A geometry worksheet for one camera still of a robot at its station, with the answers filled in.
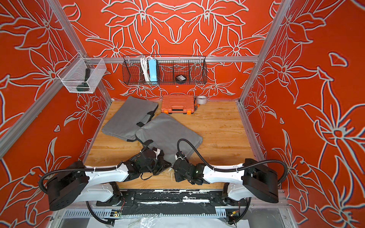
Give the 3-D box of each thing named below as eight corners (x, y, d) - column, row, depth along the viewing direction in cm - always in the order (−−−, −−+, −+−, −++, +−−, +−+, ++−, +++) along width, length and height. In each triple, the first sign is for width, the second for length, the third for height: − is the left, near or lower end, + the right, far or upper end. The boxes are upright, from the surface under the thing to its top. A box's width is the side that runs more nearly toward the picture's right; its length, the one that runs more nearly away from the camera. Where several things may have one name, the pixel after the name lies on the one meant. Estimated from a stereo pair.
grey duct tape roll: (197, 103, 119) (197, 101, 117) (196, 98, 124) (196, 95, 121) (207, 103, 119) (207, 101, 117) (206, 98, 124) (206, 95, 121)
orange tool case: (161, 114, 112) (160, 111, 108) (163, 98, 124) (162, 94, 120) (194, 114, 112) (194, 111, 108) (193, 98, 124) (193, 94, 120)
